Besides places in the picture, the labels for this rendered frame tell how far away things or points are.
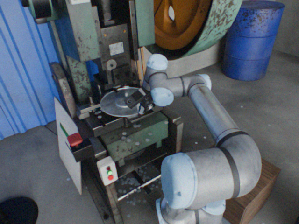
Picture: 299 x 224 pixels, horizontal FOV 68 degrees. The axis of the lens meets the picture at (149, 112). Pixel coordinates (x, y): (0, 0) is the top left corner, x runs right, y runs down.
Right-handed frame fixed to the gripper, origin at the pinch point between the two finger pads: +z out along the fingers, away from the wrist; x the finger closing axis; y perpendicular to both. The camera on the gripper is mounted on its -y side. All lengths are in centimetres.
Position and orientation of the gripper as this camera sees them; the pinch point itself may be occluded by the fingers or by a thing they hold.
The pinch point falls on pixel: (139, 112)
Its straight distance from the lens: 110.0
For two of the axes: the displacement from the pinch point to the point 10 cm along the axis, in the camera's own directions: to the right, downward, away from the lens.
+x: -5.3, -7.6, 3.8
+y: 8.2, -3.6, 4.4
